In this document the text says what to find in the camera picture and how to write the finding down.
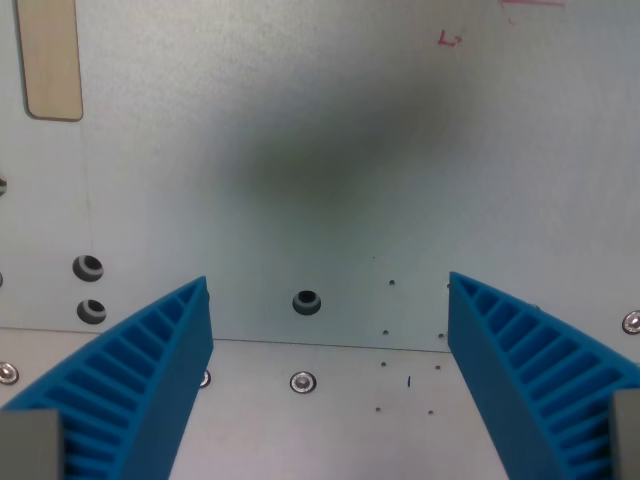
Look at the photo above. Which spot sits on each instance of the silver countersunk screw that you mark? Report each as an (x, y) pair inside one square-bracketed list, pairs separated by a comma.
[(633, 321), (302, 382), (204, 378), (7, 372)]

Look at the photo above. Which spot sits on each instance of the light wooden panel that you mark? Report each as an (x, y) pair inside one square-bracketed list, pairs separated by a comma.
[(50, 57)]

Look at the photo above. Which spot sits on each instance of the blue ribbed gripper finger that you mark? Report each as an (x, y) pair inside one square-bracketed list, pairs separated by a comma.
[(140, 380), (520, 380)]

